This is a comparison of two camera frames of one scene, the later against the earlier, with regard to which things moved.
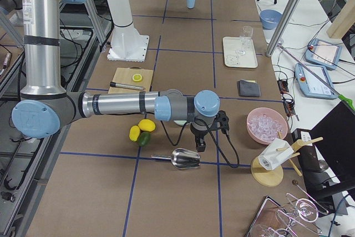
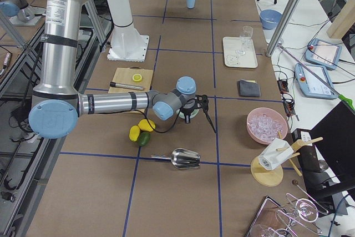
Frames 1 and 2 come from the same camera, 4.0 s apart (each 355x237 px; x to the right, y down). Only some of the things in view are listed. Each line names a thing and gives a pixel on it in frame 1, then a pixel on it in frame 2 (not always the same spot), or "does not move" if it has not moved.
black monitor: (327, 152) does not move
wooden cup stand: (268, 177) does not move
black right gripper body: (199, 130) to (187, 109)
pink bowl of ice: (265, 124) does not move
